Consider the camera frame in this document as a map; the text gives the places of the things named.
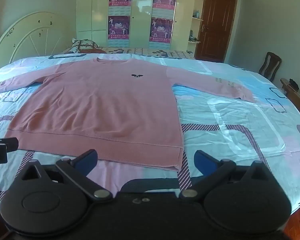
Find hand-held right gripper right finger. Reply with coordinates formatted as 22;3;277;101
179;150;274;202

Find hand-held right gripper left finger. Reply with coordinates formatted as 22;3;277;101
21;149;113;203

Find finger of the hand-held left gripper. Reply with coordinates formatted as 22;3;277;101
0;137;19;153

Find pink long-sleeve sweater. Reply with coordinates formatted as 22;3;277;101
0;57;257;172

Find pastel patterned bed cover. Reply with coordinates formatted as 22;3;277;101
0;52;300;215

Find cream arched headboard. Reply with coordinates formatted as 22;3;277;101
0;11;77;67

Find wooden side table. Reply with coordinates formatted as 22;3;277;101
280;78;300;120

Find patterned pillow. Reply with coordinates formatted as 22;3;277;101
72;38;107;53

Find dark wooden chair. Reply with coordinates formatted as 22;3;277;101
258;52;282;82

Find floral blanket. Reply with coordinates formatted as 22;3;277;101
65;46;194;60

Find brown wooden door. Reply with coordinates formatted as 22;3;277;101
194;0;238;63

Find cream corner shelf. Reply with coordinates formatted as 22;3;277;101
187;0;207;54

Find cream glossy wardrobe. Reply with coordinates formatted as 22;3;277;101
76;0;197;58

